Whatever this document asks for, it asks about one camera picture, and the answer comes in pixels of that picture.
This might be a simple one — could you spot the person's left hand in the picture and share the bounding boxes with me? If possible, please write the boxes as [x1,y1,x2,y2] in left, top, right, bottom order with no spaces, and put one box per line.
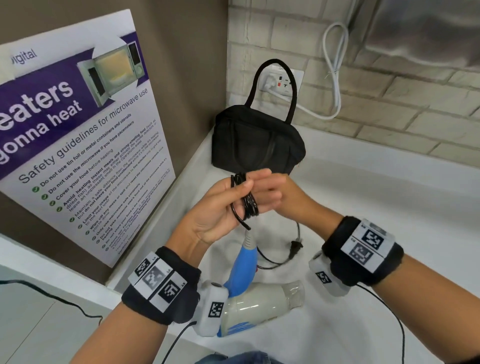
[175,168,288,251]

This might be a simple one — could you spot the person's right hand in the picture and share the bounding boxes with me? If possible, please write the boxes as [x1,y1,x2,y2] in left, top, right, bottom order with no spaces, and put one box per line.
[273,175,320,226]

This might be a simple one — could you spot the black hair dryer power cord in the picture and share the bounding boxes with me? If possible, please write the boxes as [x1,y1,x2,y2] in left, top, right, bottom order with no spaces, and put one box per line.
[230,172,304,271]

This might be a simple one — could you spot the person's left forearm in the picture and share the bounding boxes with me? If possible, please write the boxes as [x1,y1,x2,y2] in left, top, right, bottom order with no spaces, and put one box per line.
[69,225,211,364]

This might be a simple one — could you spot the person's right forearm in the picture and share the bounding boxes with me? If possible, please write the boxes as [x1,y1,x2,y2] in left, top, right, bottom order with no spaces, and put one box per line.
[299,199,480,362]

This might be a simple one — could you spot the black fabric handbag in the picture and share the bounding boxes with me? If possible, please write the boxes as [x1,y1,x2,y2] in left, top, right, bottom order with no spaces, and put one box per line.
[211,58,307,176]

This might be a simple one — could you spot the black wristband with marker tags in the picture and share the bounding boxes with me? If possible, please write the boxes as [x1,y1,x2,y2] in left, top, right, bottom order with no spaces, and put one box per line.
[321,216,405,288]
[121,246,202,326]

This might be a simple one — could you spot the blue and white hair dryer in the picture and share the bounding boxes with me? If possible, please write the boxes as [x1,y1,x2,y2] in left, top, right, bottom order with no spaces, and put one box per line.
[217,230,305,338]

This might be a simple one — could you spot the white plug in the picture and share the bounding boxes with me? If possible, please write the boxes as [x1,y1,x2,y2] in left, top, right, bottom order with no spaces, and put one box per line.
[262,73,280,93]

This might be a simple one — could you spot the blue jeans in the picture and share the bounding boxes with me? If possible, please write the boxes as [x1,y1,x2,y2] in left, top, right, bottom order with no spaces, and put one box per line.
[194,350,284,364]

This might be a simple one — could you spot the microwave safety poster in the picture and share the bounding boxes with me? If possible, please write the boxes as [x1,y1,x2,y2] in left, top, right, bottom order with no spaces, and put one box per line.
[0,9,176,268]

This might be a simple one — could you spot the stainless steel appliance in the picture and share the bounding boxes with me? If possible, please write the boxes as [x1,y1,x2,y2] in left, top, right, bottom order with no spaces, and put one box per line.
[349,0,480,73]

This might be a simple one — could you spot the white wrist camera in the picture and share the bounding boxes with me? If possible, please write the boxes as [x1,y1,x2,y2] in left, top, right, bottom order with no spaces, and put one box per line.
[193,280,230,338]
[308,250,352,298]

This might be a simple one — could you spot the white wall socket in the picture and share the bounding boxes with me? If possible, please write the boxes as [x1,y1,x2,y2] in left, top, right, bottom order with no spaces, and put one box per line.
[258,64,305,98]

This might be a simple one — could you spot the white power cable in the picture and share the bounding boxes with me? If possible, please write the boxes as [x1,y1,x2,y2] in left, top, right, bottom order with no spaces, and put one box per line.
[271,0,359,121]

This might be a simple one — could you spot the thin black camera cable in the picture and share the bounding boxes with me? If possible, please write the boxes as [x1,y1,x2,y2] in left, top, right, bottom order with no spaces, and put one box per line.
[355,283,407,364]
[161,320,198,364]

